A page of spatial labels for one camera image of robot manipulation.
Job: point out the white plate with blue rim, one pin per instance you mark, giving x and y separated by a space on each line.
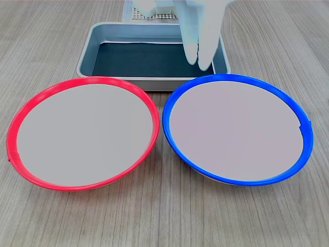
236 131

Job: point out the steel tray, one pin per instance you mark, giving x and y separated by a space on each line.
88 57

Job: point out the white plate with red rim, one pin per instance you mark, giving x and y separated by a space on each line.
84 133

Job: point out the pale perforated base plate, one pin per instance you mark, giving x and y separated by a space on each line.
164 17

